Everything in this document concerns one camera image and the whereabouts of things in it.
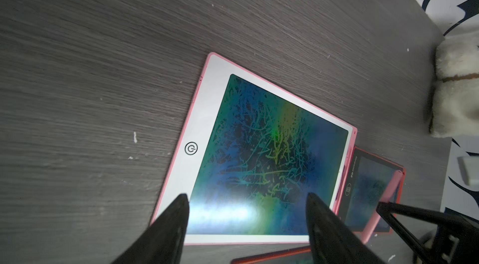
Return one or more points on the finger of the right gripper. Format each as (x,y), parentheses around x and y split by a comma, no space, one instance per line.
(456,240)

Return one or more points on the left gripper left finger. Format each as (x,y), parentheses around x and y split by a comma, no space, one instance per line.
(163,241)

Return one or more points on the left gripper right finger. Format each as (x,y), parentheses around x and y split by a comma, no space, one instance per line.
(331,242)

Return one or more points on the red tablet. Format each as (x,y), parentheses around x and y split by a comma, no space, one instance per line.
(367,178)

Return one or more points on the pink white writing tablet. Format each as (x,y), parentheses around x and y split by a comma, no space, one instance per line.
(249,154)

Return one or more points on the white plush bunny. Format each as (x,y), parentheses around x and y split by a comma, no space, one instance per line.
(455,106)

